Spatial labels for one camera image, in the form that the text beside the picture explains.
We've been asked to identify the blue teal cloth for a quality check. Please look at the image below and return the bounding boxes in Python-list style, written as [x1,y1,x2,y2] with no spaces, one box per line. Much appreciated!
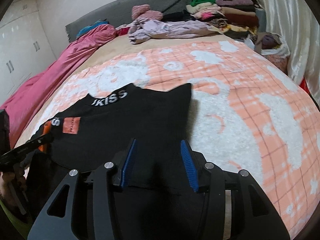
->
[75,19,108,40]

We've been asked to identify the pink fluffy garment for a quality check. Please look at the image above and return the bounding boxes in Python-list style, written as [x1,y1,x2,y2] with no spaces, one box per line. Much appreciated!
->
[131,4,163,21]

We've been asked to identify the black sweater orange cuffs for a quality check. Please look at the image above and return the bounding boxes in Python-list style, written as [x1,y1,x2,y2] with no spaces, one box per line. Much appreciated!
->
[23,82,193,240]

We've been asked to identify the beige plush bed sheet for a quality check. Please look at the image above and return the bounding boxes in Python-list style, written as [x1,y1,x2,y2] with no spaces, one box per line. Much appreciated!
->
[68,34,233,78]

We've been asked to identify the lilac crumpled garment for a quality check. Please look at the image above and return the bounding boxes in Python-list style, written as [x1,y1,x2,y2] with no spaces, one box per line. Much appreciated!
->
[127,18,221,44]

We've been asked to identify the white wardrobe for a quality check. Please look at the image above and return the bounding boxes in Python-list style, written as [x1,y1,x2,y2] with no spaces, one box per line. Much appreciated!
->
[0,0,56,103]

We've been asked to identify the white bag with clothes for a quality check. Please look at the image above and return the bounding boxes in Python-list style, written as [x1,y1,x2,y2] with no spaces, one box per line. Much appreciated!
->
[244,32,291,74]

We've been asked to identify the stack of folded clothes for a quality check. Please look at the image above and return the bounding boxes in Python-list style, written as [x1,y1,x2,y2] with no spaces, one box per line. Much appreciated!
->
[162,0,262,40]

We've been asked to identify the white satin curtain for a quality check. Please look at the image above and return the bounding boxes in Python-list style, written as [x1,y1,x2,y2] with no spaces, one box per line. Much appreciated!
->
[258,0,319,102]

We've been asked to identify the dark red cloth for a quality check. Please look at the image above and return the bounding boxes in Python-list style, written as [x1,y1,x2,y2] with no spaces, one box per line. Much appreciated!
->
[116,27,130,36]

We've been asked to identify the pink velvet duvet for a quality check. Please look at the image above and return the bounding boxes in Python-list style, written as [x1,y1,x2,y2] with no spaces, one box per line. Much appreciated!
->
[1,24,117,147]

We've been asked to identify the grey quilted headboard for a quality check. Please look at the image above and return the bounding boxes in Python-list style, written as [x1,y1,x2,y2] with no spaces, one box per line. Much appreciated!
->
[66,0,190,43]

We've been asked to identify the peach white plaid blanket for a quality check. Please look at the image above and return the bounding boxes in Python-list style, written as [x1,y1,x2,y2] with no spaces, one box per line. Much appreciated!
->
[18,40,319,237]

